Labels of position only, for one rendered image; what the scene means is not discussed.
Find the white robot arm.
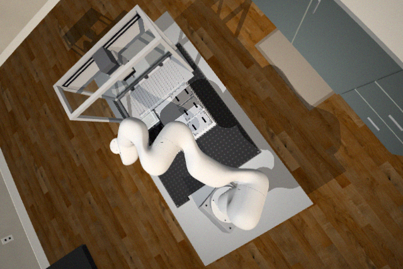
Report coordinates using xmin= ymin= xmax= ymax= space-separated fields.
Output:
xmin=110 ymin=117 xmax=269 ymax=230

